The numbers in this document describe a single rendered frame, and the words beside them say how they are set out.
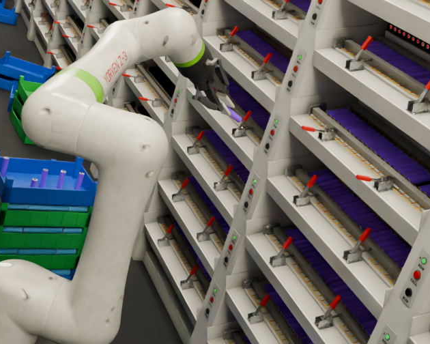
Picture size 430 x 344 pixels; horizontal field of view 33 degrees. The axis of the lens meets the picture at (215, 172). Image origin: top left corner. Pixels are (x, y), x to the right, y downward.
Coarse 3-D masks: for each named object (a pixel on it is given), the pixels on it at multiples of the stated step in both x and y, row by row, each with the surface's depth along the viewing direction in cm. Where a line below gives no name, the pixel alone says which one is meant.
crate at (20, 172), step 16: (0, 160) 234; (16, 160) 236; (32, 160) 239; (48, 160) 242; (80, 160) 245; (0, 176) 222; (16, 176) 236; (32, 176) 239; (48, 176) 243; (0, 192) 221; (16, 192) 219; (32, 192) 222; (48, 192) 224; (64, 192) 227; (80, 192) 229
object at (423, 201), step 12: (324, 120) 194; (336, 132) 188; (348, 132) 186; (348, 144) 184; (360, 144) 180; (360, 156) 177; (372, 156) 175; (384, 168) 170; (396, 180) 166; (408, 192) 162; (420, 192) 160; (420, 204) 158
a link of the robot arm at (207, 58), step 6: (204, 54) 178; (210, 54) 182; (204, 60) 179; (210, 60) 181; (192, 66) 178; (198, 66) 179; (204, 66) 180; (180, 72) 183; (186, 72) 181; (192, 72) 180; (198, 72) 181; (204, 72) 182
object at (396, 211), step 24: (312, 96) 200; (336, 96) 203; (312, 120) 198; (384, 120) 191; (312, 144) 190; (336, 144) 185; (336, 168) 180; (360, 168) 174; (360, 192) 171; (384, 192) 165; (384, 216) 162; (408, 216) 156; (408, 240) 155
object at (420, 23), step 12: (348, 0) 184; (360, 0) 179; (372, 0) 174; (384, 0) 170; (396, 0) 169; (408, 0) 169; (420, 0) 166; (372, 12) 175; (384, 12) 170; (396, 12) 166; (408, 12) 162; (420, 12) 161; (396, 24) 167; (408, 24) 162; (420, 24) 158; (420, 36) 159
